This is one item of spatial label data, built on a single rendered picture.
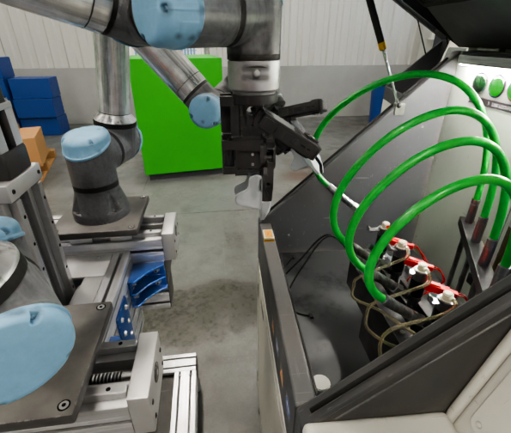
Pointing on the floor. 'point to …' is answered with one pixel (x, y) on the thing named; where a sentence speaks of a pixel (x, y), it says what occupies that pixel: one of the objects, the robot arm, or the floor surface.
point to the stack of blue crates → (33, 99)
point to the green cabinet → (174, 124)
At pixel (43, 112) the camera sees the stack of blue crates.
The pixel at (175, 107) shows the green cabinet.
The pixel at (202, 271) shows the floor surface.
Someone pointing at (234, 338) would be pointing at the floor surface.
